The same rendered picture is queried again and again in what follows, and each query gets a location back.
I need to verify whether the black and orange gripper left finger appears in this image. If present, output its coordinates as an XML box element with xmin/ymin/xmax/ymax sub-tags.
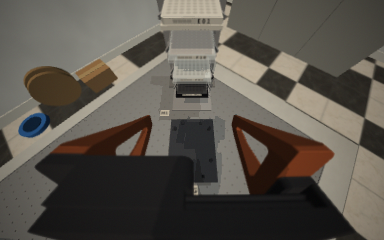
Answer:
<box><xmin>51</xmin><ymin>115</ymin><xmax>152</xmax><ymax>155</ymax></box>

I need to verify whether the grey shelf rack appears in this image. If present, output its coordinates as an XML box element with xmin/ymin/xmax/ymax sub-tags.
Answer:
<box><xmin>157</xmin><ymin>0</ymin><xmax>227</xmax><ymax>111</ymax></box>

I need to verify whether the grey base plate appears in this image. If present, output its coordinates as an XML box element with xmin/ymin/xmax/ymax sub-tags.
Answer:
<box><xmin>0</xmin><ymin>58</ymin><xmax>314</xmax><ymax>240</ymax></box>

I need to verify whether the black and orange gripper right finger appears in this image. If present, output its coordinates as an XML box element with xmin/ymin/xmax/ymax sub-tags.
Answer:
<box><xmin>232</xmin><ymin>115</ymin><xmax>334</xmax><ymax>194</ymax></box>

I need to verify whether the clear multiwell plate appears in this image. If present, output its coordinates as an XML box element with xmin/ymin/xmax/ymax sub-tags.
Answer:
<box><xmin>168</xmin><ymin>30</ymin><xmax>216</xmax><ymax>63</ymax></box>
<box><xmin>173</xmin><ymin>63</ymin><xmax>211</xmax><ymax>84</ymax></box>

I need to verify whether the white microplate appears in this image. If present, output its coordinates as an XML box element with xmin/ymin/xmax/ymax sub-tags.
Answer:
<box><xmin>160</xmin><ymin>0</ymin><xmax>223</xmax><ymax>31</ymax></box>

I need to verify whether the black microplate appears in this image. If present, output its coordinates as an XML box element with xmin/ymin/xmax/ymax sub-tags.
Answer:
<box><xmin>176</xmin><ymin>84</ymin><xmax>208</xmax><ymax>98</ymax></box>

